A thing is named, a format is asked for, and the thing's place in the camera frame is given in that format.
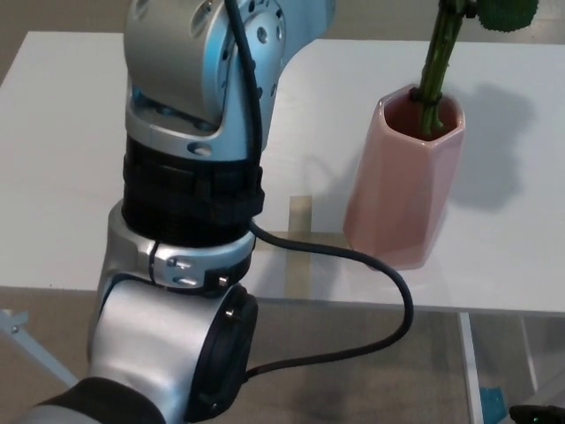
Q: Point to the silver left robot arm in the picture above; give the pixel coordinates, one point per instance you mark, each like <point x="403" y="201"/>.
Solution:
<point x="176" y="335"/>

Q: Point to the long beige tape strip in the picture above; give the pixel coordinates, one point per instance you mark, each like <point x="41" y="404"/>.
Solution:
<point x="299" y="216"/>

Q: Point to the white table leg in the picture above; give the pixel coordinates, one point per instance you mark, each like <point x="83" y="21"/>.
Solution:
<point x="470" y="375"/>

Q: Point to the pink rose bouquet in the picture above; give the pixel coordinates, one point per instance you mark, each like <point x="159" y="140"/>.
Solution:
<point x="437" y="66"/>

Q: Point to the teal floor item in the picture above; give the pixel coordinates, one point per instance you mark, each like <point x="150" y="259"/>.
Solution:
<point x="492" y="406"/>

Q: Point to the white metal stand bracket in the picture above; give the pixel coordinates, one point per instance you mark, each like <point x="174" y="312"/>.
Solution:
<point x="31" y="344"/>

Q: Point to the pink faceted ceramic vase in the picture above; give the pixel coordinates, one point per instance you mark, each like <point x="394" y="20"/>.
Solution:
<point x="397" y="194"/>

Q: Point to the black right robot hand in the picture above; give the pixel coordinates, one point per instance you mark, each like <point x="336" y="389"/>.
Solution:
<point x="540" y="416"/>

